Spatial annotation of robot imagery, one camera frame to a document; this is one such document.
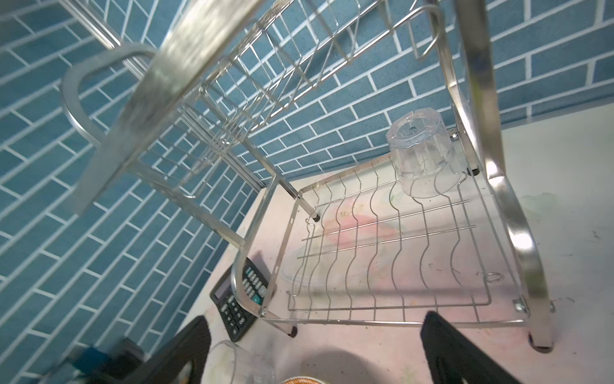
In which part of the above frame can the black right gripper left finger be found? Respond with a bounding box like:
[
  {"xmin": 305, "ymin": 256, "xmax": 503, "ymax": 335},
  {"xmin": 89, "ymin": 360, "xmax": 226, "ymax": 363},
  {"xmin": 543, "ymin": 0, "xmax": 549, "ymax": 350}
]
[{"xmin": 122, "ymin": 315, "xmax": 211, "ymax": 384}]

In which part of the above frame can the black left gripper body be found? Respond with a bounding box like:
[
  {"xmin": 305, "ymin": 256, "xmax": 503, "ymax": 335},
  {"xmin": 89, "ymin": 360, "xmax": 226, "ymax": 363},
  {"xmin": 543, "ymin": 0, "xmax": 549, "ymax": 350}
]
[{"xmin": 42, "ymin": 335, "xmax": 150, "ymax": 384}]

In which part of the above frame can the steel two-tier dish rack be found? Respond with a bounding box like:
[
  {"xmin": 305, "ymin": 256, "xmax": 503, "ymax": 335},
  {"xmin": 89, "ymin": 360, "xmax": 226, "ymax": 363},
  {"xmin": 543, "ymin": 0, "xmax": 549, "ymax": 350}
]
[{"xmin": 60, "ymin": 1, "xmax": 554, "ymax": 353}]

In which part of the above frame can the clear glass cup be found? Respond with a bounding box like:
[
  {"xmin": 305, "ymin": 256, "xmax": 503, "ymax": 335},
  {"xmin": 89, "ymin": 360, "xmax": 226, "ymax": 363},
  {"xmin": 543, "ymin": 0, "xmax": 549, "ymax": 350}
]
[
  {"xmin": 201, "ymin": 340, "xmax": 276, "ymax": 384},
  {"xmin": 386, "ymin": 107, "xmax": 467, "ymax": 198}
]

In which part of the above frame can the black desk calculator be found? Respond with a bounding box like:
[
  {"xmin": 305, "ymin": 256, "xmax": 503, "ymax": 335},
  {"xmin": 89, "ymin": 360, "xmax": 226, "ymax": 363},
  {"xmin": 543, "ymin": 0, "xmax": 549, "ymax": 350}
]
[{"xmin": 209, "ymin": 259, "xmax": 268, "ymax": 342}]

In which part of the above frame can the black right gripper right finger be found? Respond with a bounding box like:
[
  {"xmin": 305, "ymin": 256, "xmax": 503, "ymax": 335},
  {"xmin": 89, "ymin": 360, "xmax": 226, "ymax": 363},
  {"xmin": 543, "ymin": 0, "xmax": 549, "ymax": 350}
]
[{"xmin": 421, "ymin": 311, "xmax": 518, "ymax": 383}]

